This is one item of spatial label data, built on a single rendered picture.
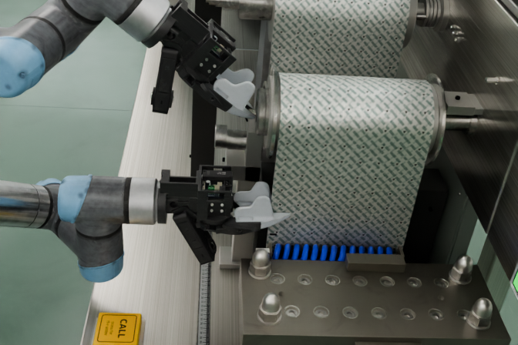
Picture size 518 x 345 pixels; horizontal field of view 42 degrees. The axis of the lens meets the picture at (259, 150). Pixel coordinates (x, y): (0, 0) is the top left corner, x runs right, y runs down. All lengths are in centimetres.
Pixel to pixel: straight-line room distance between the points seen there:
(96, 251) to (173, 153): 51
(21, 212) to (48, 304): 136
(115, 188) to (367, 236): 42
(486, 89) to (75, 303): 175
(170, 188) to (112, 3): 29
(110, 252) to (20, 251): 160
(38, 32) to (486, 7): 67
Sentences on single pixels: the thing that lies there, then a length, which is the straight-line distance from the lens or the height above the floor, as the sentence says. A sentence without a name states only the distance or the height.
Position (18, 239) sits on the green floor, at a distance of 277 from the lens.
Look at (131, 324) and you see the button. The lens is 116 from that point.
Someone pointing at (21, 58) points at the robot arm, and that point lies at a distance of 90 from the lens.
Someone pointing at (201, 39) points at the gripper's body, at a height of 137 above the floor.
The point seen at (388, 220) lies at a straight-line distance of 114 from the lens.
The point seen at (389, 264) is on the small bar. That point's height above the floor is 105.
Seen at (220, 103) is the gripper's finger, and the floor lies 128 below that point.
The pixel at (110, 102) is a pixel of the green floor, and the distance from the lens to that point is 361.
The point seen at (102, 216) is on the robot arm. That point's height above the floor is 111.
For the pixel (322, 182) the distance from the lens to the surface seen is 107.
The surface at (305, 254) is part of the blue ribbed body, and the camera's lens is 112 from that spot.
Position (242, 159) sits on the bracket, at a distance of 115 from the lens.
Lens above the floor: 178
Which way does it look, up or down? 33 degrees down
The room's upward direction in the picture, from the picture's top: 5 degrees clockwise
